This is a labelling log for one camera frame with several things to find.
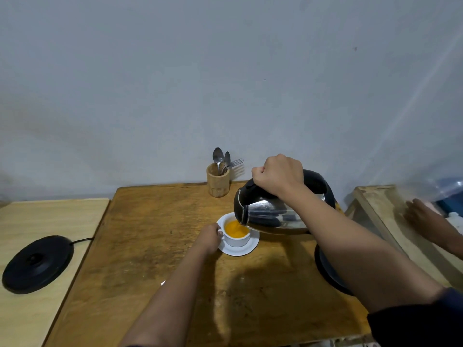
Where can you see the person's right hand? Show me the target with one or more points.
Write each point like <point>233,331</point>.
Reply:
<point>280,175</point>

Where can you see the person's left hand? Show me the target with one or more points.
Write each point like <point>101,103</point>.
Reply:
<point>207,239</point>

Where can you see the person's left fingers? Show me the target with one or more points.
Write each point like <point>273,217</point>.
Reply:
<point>218,233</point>

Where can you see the person's right fingers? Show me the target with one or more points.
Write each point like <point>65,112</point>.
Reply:
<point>259,175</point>

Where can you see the white cup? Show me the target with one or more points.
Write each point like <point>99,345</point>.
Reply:
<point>237,242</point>

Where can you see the another person's forearm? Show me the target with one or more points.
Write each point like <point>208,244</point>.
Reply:
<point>448,236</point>

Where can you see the person's right forearm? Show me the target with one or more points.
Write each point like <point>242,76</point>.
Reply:
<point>358,256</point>

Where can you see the person's left forearm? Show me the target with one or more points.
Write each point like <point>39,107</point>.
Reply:
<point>173,303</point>

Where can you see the orange drink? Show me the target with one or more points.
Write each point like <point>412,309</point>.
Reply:
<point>237,230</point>

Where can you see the metal fork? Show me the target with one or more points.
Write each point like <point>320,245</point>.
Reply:
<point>236,163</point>

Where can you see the white saucer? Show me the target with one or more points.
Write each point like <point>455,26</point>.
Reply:
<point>239,252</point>

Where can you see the small metal spoon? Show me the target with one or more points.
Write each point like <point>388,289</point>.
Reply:
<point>226,158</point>

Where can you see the wooden utensil holder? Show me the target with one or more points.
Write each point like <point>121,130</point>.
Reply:
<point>218,184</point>

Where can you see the large metal spoon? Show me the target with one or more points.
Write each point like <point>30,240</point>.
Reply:
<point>217,155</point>

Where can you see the black round plate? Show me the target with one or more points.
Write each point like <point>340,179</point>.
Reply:
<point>324,271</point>

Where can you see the wooden rack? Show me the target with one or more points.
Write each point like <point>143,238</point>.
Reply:
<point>387,220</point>

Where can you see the clear plastic bag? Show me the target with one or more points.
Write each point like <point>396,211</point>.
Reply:
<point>434,187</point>

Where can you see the black round kettle base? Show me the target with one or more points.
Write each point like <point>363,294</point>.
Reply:
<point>36,265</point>

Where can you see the blue container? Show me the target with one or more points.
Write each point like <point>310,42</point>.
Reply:
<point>452,205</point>

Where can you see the white plastic bottle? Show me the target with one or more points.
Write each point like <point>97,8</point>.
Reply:
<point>456,222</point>

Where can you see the dark sleeve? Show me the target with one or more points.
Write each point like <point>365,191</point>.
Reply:
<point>423,325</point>

